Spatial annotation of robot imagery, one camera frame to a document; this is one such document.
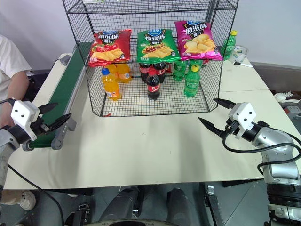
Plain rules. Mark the green white pack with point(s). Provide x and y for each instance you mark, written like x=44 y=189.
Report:
x=94 y=1

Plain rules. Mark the small red package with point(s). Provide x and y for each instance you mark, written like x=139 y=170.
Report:
x=168 y=68

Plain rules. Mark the red chip bag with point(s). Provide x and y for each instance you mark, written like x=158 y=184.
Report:
x=110 y=49

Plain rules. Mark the white sneaker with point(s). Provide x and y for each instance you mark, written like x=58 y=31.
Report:
x=285 y=96

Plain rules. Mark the dark rounded shape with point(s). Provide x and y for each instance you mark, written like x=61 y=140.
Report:
x=178 y=204
x=122 y=202

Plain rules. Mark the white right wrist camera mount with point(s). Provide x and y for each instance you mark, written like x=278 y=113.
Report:
x=244 y=115

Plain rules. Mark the cola bottle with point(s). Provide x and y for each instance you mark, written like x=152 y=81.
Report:
x=153 y=86
x=161 y=69
x=144 y=70

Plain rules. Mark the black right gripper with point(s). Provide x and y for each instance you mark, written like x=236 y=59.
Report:
x=231 y=127

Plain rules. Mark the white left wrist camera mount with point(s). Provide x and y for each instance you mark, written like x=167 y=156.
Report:
x=22 y=114

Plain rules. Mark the magenta chip bag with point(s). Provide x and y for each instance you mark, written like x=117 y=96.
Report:
x=198 y=42

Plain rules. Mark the orange soda bottle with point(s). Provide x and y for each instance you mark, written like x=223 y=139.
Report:
x=113 y=69
x=124 y=74
x=112 y=88

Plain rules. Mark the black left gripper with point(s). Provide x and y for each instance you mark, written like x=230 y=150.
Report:
x=40 y=127

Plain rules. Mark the person in white shirt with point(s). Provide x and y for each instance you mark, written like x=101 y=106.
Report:
x=9 y=56

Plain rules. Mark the person's bare forearm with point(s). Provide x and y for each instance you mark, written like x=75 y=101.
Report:
x=17 y=84

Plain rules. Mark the black metal stand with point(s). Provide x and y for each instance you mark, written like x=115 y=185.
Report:
x=214 y=207
x=80 y=215

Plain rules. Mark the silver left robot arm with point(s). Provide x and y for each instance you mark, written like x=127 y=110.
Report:
x=5 y=143

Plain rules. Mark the person's bare hand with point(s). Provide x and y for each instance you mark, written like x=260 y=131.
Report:
x=5 y=118

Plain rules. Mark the green chip bag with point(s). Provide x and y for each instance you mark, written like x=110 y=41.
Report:
x=156 y=44

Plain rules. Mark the green soda bottle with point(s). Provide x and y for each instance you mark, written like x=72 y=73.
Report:
x=191 y=84
x=196 y=62
x=179 y=69
x=229 y=46

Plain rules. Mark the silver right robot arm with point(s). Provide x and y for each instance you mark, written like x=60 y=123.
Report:
x=277 y=146

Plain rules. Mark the green conveyor belt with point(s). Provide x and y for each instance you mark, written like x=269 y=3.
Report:
x=63 y=94

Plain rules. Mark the white marker pen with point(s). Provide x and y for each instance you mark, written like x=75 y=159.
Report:
x=244 y=64

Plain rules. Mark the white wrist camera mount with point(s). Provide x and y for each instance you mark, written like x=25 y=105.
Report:
x=244 y=115
x=22 y=114

